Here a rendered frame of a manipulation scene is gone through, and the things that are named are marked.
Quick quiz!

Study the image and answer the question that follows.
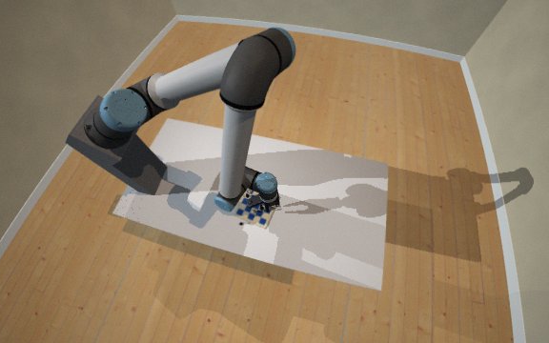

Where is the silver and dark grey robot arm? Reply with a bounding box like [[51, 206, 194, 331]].
[[84, 28, 295, 212]]

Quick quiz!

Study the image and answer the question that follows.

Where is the blue and tan chessboard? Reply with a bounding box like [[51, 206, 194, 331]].
[[234, 189, 274, 229]]

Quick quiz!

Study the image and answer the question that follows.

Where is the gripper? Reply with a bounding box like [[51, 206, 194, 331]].
[[264, 191, 280, 212]]

